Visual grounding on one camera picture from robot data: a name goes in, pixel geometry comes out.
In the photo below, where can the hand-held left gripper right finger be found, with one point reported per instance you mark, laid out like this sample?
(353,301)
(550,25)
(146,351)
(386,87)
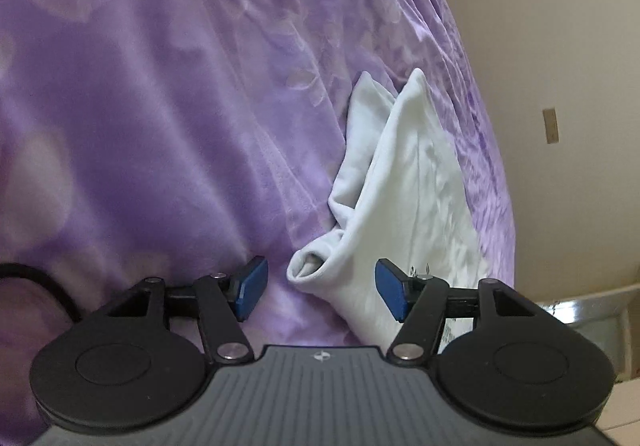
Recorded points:
(390,288)

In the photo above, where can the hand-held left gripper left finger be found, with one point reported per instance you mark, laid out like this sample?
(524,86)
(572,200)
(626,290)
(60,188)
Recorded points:
(252,287)

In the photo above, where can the white sweatshirt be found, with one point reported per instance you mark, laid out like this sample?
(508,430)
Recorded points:
(410,206)

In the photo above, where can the purple floral blanket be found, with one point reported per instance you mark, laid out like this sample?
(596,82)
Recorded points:
(150,126)

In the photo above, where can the beige wall plate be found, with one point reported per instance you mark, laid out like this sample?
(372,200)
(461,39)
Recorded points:
(551,126)

